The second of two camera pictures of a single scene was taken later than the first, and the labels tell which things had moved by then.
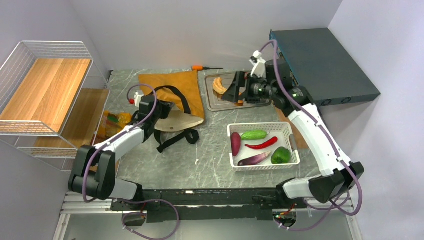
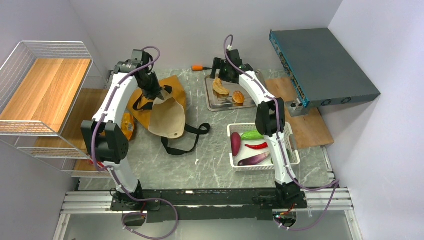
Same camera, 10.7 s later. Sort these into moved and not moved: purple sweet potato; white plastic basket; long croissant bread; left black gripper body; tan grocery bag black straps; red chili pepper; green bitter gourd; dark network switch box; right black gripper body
Moved: tan grocery bag black straps; right black gripper body; left black gripper body
Not moved: long croissant bread; white plastic basket; green bitter gourd; red chili pepper; purple sweet potato; dark network switch box
